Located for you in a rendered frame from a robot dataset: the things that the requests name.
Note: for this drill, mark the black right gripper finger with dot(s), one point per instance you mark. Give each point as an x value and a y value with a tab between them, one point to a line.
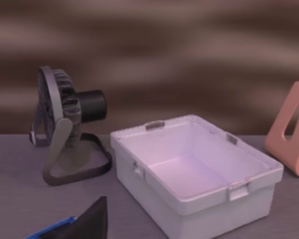
94	219

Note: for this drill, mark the grey desk fan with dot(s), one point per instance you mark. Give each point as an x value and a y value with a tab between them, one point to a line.
64	119

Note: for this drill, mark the white plastic storage box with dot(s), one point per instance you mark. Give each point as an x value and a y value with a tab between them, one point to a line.
194	171

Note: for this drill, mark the pink phone stand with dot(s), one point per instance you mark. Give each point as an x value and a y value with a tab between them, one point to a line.
292	134

